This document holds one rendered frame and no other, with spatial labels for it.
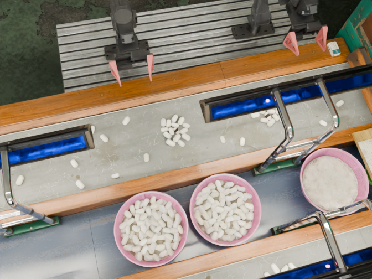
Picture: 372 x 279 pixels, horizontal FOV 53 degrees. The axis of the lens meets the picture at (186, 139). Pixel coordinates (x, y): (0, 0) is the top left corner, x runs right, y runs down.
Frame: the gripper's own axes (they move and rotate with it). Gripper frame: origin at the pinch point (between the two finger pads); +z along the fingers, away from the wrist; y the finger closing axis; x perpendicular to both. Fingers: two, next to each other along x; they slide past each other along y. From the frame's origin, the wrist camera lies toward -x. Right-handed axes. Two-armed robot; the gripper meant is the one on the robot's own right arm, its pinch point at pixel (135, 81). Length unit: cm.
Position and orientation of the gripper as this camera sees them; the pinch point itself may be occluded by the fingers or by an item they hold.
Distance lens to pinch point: 120.7
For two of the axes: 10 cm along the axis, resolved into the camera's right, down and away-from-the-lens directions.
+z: 2.2, 9.3, -3.1
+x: -0.6, 3.3, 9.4
